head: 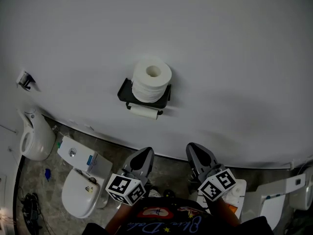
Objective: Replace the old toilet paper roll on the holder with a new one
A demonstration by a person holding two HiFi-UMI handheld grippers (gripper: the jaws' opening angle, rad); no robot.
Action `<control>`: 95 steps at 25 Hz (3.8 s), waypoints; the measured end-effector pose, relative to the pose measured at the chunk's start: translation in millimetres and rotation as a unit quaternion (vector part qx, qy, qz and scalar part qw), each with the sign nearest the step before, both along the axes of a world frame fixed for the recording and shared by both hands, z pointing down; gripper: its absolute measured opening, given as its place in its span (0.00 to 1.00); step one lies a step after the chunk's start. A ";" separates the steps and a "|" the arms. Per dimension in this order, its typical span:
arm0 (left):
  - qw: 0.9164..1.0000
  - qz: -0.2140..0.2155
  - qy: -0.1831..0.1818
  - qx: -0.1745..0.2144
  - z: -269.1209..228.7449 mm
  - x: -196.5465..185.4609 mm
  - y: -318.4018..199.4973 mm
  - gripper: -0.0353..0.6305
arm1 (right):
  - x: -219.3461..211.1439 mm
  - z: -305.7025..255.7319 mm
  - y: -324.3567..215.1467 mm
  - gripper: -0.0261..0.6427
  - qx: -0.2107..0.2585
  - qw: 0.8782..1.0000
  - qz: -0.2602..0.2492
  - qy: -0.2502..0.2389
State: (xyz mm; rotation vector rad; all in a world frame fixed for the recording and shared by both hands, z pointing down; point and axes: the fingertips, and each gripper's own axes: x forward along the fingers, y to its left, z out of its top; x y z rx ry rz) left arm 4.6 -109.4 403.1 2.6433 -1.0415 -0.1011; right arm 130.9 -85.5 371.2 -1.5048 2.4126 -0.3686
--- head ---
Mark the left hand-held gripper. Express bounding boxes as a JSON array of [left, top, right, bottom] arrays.
[[105, 146, 155, 207]]

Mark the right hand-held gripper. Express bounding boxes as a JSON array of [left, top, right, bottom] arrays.
[[185, 142, 237, 202]]

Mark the thin white toilet paper roll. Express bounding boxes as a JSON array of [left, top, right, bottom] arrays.
[[129, 106, 159, 120]]

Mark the black toilet paper holder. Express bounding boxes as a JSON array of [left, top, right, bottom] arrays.
[[117, 77, 172, 116]]

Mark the large white toilet paper roll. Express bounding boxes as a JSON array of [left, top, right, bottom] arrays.
[[131, 56, 173, 104]]

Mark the person's left forearm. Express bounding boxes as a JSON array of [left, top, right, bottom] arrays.
[[105, 202, 137, 233]]

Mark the person's right forearm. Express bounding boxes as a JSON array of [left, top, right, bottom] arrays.
[[214, 196, 242, 227]]

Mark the white toilet with tank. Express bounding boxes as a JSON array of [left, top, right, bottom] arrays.
[[57, 135, 113, 219]]

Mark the white toilet with open lid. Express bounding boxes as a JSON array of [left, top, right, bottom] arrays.
[[241, 173, 307, 230]]

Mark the white box with orange label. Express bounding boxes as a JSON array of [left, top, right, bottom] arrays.
[[195, 179, 247, 220]]

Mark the black printed shirt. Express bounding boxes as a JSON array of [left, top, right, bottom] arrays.
[[82, 196, 275, 235]]

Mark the white urinal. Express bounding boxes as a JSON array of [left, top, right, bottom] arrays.
[[18, 108, 57, 162]]

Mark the bundle of black cables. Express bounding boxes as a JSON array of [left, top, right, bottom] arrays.
[[19, 192, 44, 234]]

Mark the metal wall bracket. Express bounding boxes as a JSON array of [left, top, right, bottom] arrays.
[[16, 70, 36, 91]]

